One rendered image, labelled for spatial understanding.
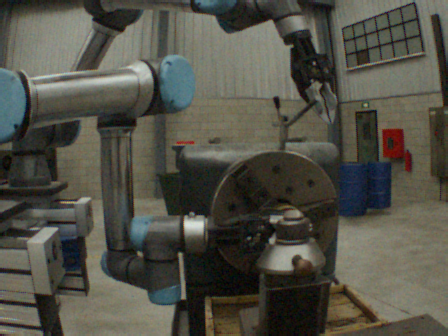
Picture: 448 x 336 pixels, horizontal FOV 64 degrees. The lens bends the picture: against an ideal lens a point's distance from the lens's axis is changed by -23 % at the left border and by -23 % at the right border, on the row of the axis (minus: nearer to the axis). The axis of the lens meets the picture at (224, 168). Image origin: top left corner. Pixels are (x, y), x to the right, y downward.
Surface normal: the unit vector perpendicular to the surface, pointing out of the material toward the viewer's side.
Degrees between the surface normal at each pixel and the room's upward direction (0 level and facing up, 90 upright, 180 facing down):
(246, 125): 90
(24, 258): 90
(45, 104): 101
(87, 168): 90
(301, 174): 90
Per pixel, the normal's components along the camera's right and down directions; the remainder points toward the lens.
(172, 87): 0.88, -0.01
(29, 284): 0.16, 0.05
